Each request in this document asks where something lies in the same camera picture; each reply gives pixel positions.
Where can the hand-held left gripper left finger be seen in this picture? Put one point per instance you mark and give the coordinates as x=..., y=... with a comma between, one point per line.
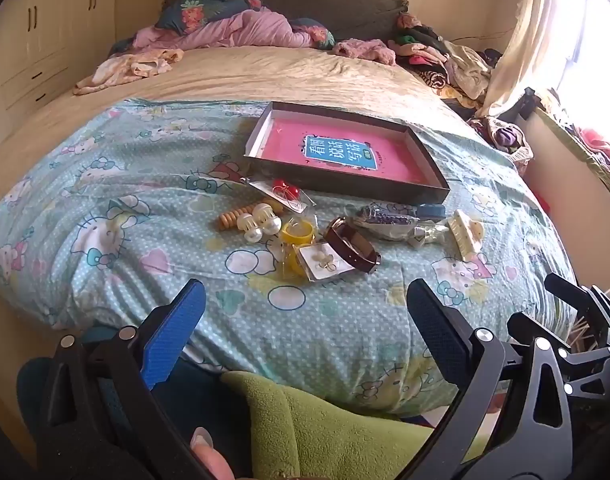
x=175, y=330

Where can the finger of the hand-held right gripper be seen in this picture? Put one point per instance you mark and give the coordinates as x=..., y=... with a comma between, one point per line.
x=522, y=327
x=580, y=300

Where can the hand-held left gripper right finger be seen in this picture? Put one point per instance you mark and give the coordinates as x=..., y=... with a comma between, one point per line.
x=437, y=327

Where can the cream hair claw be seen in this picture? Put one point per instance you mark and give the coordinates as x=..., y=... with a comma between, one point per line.
x=465, y=235

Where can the earring card packet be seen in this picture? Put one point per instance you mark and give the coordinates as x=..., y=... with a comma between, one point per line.
x=322, y=262

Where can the pink box lid tray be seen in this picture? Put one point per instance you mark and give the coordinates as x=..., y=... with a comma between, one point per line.
x=360, y=182

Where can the person's left hand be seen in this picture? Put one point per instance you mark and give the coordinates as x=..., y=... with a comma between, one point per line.
x=210, y=455

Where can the bundle of wooden sticks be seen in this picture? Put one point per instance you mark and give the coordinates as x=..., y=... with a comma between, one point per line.
x=581, y=336

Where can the cartoon cat printed quilt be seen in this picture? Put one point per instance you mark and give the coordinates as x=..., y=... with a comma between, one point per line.
x=135, y=260

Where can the clear packet of white pieces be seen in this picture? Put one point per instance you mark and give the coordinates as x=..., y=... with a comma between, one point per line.
x=427, y=234

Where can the small blue packet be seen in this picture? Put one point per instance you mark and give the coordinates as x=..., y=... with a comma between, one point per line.
x=431, y=210

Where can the small clear packet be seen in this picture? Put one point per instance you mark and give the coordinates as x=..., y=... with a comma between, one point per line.
x=289, y=260

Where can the pearl hair claw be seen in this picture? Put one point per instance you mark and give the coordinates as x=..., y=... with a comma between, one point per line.
x=257, y=222

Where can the green sleeve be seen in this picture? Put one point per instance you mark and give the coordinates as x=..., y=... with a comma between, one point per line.
x=310, y=425

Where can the basket of clothes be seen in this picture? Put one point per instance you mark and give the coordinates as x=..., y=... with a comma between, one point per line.
x=505, y=135

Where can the window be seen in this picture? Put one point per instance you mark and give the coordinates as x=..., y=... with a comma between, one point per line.
x=600, y=50

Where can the peach crumpled garment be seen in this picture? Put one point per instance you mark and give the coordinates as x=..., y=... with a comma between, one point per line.
x=130, y=67

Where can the pile of mixed clothes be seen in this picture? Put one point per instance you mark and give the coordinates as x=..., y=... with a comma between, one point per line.
x=435, y=60

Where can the cream curtain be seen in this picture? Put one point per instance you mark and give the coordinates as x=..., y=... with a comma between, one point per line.
x=530, y=35

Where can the beige bedspread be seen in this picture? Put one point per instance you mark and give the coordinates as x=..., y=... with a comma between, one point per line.
x=285, y=75

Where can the pink fuzzy garment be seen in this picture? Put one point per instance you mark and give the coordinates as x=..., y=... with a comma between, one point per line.
x=365, y=52

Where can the pink quilt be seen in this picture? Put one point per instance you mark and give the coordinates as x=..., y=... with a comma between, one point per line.
x=245, y=30

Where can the dark blue floral pillow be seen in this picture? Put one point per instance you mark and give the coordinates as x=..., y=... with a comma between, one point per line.
x=195, y=7
x=315, y=32

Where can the cream wardrobe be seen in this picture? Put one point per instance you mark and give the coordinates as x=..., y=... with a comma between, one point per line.
x=45, y=35

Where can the grey padded headboard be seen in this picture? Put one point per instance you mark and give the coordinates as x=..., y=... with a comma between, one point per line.
x=310, y=5

